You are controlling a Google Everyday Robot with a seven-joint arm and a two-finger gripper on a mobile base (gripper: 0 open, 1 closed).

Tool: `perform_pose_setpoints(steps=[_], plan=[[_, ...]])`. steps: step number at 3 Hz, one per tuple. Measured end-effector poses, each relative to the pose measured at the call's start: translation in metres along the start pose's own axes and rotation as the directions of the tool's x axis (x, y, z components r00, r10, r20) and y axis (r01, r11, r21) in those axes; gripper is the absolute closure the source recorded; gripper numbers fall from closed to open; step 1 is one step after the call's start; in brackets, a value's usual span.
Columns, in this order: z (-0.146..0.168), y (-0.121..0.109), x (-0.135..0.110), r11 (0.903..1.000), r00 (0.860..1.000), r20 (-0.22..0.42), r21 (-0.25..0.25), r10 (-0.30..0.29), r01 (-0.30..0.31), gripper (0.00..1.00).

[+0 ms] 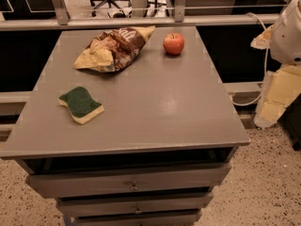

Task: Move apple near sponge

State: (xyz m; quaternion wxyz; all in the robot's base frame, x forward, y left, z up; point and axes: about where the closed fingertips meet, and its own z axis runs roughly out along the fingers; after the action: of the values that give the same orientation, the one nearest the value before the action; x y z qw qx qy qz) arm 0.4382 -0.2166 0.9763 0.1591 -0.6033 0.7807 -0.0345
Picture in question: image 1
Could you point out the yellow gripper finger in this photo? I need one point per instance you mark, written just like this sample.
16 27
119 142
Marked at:
279 90
263 40

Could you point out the red apple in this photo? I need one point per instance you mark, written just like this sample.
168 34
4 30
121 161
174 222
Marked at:
173 43

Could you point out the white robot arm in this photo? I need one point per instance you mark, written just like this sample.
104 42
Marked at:
285 43

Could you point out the green and yellow sponge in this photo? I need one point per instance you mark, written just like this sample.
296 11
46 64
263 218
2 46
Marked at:
81 105

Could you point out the grey drawer cabinet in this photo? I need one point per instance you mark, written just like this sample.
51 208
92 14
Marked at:
164 140

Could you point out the brown crumpled chip bag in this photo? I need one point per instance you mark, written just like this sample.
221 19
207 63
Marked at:
113 51

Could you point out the metal railing frame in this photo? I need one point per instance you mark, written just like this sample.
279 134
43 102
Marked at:
80 14

